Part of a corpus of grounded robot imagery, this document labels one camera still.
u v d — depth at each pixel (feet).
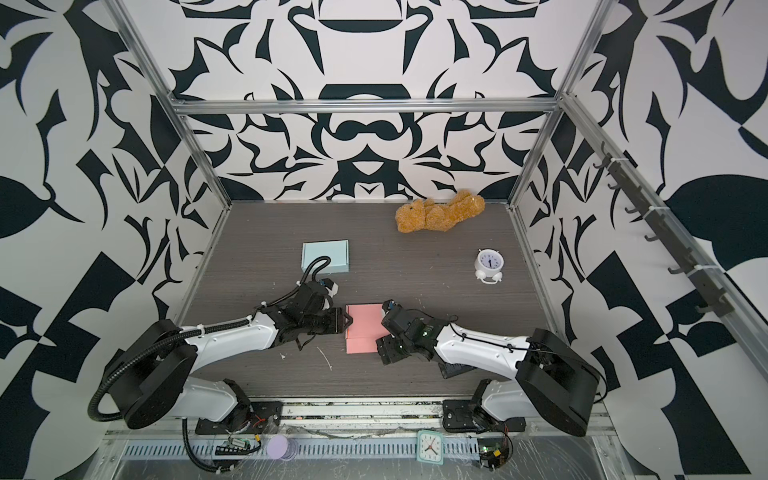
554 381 1.39
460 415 2.44
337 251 3.35
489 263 3.28
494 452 2.32
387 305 2.55
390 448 2.34
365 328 2.78
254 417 2.39
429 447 2.25
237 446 2.37
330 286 2.72
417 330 2.16
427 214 3.43
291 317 2.22
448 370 2.65
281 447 2.10
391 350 2.44
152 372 1.40
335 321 2.55
